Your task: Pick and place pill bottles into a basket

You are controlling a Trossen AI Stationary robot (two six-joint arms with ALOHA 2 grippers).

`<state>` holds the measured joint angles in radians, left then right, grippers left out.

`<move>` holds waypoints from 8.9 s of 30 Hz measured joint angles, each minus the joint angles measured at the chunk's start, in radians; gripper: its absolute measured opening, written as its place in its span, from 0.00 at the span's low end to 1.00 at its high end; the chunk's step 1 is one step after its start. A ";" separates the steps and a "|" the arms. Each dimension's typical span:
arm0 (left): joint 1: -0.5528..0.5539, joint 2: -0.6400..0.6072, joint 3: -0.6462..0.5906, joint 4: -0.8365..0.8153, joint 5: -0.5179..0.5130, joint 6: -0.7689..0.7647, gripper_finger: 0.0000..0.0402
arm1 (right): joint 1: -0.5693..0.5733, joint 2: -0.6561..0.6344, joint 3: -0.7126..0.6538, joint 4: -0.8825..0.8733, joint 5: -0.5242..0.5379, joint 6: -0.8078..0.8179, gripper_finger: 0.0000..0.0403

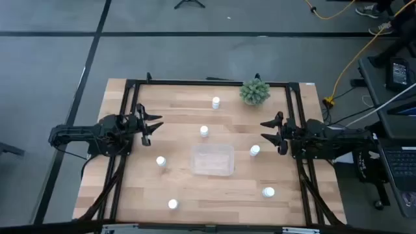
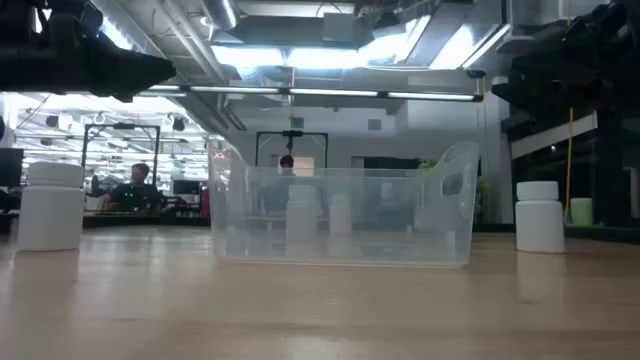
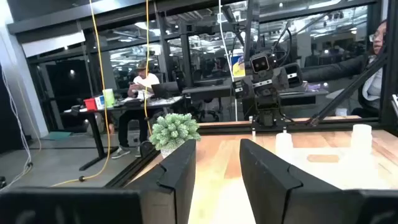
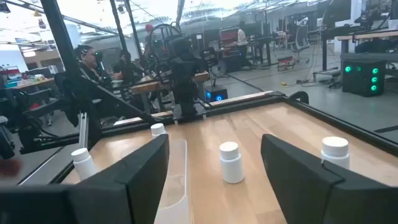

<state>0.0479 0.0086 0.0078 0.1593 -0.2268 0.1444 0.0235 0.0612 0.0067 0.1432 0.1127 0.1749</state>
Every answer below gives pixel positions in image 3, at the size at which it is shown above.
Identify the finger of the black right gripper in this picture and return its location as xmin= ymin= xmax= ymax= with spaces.
xmin=232 ymin=78 xmax=253 ymax=100
xmin=283 ymin=63 xmax=304 ymax=89

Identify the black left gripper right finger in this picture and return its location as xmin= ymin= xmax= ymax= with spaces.
xmin=239 ymin=138 xmax=361 ymax=224

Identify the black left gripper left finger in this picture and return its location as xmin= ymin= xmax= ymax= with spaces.
xmin=124 ymin=139 xmax=197 ymax=224

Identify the white pill bottle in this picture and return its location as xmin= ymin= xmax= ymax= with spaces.
xmin=350 ymin=124 xmax=373 ymax=156
xmin=275 ymin=130 xmax=294 ymax=162

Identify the clear plastic basket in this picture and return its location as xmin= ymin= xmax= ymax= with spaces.
xmin=290 ymin=144 xmax=391 ymax=190

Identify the yellow and blue poster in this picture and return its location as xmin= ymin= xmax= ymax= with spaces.
xmin=231 ymin=55 xmax=246 ymax=78

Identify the dark grey office desk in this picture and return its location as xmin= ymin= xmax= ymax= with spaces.
xmin=182 ymin=81 xmax=330 ymax=107

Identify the person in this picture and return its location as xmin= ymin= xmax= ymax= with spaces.
xmin=301 ymin=20 xmax=388 ymax=118
xmin=111 ymin=60 xmax=161 ymax=159

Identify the green artificial plant white pot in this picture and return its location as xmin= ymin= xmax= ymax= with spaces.
xmin=149 ymin=113 xmax=202 ymax=159

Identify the black laptop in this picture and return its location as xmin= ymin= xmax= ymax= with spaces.
xmin=151 ymin=81 xmax=181 ymax=100

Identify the black office desk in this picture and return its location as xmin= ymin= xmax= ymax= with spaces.
xmin=63 ymin=95 xmax=184 ymax=171

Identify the green plastic container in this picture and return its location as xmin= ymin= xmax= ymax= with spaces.
xmin=102 ymin=88 xmax=116 ymax=109

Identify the white and blue box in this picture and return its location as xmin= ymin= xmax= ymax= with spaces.
xmin=94 ymin=95 xmax=106 ymax=110

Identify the red box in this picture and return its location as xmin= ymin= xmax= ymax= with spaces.
xmin=83 ymin=98 xmax=98 ymax=112

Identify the teal floor mat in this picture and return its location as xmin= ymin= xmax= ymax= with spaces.
xmin=47 ymin=131 xmax=73 ymax=141

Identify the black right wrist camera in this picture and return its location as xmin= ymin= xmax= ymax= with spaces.
xmin=250 ymin=53 xmax=271 ymax=75

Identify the yellow cable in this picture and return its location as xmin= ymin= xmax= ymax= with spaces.
xmin=51 ymin=0 xmax=112 ymax=187
xmin=143 ymin=0 xmax=153 ymax=136

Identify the white cable bundle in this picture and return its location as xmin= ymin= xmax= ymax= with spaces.
xmin=0 ymin=62 xmax=43 ymax=189

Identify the white wall panel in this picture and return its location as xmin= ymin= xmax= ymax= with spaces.
xmin=21 ymin=30 xmax=86 ymax=58

